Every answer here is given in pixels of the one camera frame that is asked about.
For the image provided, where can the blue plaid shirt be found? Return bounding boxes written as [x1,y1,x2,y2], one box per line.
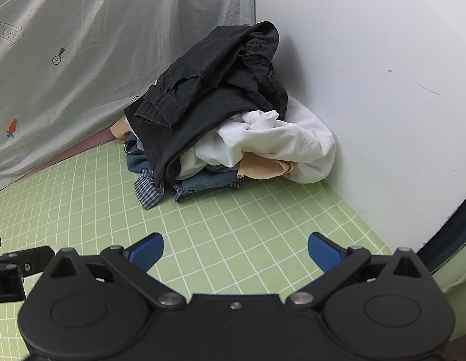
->
[133,167,245,210]

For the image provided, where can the dark blue cloth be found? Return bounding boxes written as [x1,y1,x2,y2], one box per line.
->
[417,186,466,273]

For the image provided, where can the beige cloth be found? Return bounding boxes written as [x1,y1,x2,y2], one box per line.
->
[109,118,294,179]

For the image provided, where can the white shirt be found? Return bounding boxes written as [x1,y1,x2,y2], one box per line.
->
[178,96,337,185]

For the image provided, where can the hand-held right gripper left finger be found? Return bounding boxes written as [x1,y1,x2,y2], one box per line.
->
[48,233,185,311]

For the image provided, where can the pink mattress pad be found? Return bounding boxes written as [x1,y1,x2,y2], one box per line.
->
[20,127,123,181]

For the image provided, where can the black pants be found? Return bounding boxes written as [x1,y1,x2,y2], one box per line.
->
[123,21,289,189]

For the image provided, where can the blue denim garment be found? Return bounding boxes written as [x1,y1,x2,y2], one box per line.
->
[124,131,245,196]

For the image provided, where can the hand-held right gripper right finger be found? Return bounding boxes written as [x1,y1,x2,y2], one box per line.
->
[286,233,429,311]

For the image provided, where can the carrot print grey sheet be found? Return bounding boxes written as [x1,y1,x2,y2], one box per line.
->
[0,0,256,196]

